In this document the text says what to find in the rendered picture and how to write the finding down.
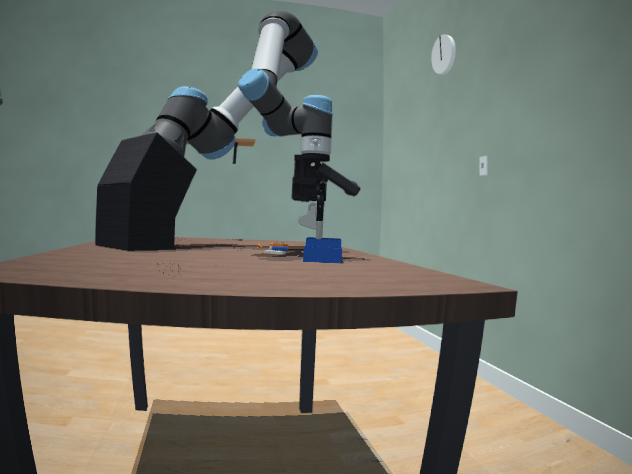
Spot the blue rack of three bins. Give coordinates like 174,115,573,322
303,237,342,263

